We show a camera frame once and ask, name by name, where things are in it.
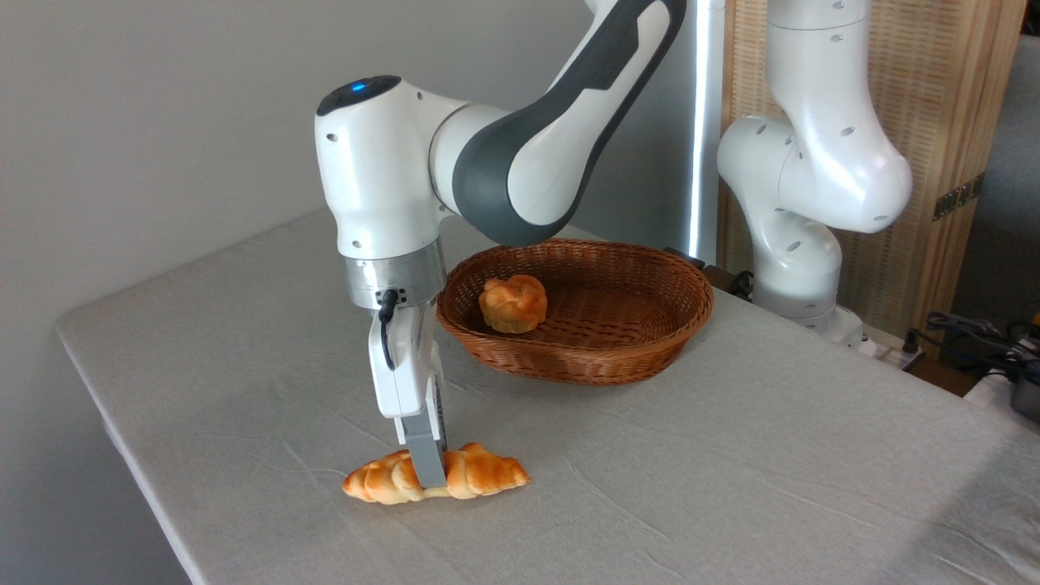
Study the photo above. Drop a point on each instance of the black clamp behind basket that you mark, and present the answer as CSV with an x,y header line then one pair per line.
x,y
723,278

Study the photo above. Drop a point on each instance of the brown wicker basket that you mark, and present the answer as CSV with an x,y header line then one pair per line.
x,y
617,341

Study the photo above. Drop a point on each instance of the round knotted bread roll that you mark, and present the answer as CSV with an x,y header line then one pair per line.
x,y
513,305

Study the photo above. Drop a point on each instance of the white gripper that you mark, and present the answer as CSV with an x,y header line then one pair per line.
x,y
410,366

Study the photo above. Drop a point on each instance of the white vertical post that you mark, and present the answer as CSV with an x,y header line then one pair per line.
x,y
705,122

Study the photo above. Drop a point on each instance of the grey tablecloth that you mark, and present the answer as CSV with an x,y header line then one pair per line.
x,y
244,341

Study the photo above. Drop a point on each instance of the long braided bread loaf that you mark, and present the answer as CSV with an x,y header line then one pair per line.
x,y
487,475

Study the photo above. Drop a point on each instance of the brass screen hinge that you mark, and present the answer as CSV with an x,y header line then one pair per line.
x,y
959,196

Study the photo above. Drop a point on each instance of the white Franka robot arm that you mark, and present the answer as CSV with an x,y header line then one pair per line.
x,y
382,162

